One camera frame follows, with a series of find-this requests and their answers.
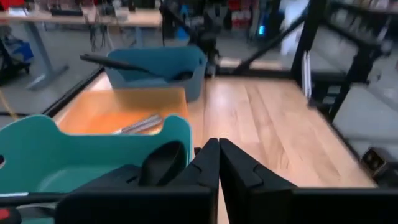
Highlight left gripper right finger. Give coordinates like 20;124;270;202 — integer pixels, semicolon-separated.
220;139;398;224

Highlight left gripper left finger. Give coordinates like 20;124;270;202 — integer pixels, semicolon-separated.
55;138;221;224

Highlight black ladle curved handle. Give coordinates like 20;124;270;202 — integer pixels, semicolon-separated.
137;140;188;187

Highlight black ladle straight handle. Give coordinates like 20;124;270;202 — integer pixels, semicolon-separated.
79;53;194;82

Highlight light teal plastic bin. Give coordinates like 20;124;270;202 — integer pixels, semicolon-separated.
0;114;193;224

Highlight orange plastic bin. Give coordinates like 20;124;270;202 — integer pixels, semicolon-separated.
57;86;190;137

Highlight silver aluminium bar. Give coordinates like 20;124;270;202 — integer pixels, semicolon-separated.
302;51;313;98

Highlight dark blue-green plastic bin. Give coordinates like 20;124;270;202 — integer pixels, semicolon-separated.
104;45;208;103

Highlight wooden desk grey legs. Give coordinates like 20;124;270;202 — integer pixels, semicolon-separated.
0;9;162;91

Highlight small black camera box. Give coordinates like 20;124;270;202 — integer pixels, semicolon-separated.
360;147;398;188

